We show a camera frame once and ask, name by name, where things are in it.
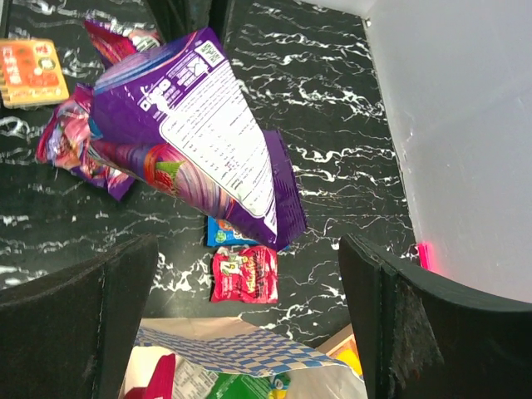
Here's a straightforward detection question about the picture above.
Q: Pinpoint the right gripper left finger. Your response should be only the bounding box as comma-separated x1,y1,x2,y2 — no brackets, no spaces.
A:
1,235,159,398

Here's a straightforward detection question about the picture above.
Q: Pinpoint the small orange snack pack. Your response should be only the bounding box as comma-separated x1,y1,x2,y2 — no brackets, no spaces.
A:
1,39,69,108

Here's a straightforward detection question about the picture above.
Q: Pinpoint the purple Fox's berries candy bag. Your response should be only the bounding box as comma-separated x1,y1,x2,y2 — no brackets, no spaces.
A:
36,84,135,200

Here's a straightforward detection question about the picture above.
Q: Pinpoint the small red candy packet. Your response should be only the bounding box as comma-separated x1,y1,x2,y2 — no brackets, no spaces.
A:
210,245,278,304

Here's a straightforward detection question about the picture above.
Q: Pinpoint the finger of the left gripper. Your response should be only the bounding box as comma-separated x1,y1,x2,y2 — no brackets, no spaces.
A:
209,0,236,44
144,0,187,42

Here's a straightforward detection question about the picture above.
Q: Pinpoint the magenta snack bag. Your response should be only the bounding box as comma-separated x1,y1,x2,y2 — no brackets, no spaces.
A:
122,354,176,399

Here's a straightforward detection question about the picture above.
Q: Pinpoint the peach plastic desk organizer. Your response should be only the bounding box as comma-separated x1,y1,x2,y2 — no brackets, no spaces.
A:
321,333,362,377

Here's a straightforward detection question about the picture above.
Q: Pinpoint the blue checkered paper bag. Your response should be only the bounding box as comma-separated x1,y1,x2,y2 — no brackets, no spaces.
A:
128,318,367,398

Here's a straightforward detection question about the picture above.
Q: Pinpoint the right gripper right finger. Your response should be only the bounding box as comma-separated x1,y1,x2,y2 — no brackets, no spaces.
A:
338,234,531,398

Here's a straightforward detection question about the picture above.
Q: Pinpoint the blue M&M's packet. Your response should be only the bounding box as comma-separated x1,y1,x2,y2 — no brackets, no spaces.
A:
205,216,259,248

